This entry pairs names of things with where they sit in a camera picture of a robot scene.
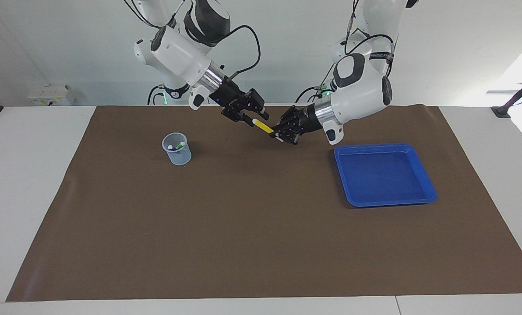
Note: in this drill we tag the white power box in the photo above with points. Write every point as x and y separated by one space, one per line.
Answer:
51 95

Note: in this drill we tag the black camera stand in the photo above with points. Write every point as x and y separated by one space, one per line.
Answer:
513 99

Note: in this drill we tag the brown table mat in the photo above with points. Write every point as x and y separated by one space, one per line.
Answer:
252 227

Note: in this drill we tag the clear plastic cup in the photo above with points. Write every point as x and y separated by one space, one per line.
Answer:
178 158

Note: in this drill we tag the green marker pen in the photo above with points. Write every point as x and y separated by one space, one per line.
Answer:
180 145

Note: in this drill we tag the yellow marker pen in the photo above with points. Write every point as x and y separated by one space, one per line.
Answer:
263 126

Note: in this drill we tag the blue plastic tray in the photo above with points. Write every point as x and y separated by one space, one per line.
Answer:
383 179

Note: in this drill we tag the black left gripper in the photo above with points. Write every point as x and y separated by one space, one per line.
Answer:
309 120

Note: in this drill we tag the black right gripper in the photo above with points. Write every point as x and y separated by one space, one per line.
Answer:
230 98

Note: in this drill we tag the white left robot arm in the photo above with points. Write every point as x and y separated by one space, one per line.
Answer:
357 92

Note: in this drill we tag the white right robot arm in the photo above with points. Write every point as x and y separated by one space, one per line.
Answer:
178 48

